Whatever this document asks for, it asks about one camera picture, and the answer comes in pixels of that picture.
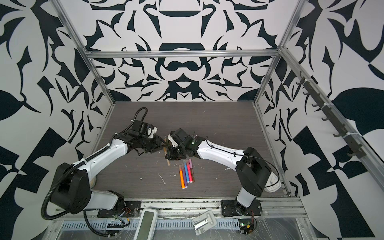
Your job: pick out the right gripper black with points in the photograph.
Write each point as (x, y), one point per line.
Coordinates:
(172, 157)

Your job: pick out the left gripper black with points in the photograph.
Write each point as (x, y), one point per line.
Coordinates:
(157, 145)

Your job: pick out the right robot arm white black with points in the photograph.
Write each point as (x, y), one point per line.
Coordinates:
(255, 174)

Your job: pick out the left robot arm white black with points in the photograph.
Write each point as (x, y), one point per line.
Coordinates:
(71, 191)

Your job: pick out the red pink highlighter pen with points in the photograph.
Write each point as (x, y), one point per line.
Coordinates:
(189, 173)

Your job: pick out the blue highlighter pen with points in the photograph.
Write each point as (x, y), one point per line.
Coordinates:
(186, 171)

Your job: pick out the orange highlighter pen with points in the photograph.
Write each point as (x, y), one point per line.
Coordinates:
(181, 177)

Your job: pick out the white round timer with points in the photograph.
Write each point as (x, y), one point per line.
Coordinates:
(273, 183)

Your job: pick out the white handheld tablet device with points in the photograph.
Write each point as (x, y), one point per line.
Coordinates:
(147, 224)

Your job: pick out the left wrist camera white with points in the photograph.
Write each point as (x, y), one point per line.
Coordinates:
(151, 132)

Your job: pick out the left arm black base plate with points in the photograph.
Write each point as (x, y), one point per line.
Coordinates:
(127, 209)

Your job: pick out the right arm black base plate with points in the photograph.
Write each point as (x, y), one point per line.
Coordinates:
(231, 208)

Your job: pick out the grey metal bracket box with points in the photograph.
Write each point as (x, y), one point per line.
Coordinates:
(204, 222)

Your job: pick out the aluminium frame back beam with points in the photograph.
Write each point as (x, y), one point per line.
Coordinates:
(181, 54)

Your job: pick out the aluminium frame front rail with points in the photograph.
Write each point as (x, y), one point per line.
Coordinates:
(190, 208)

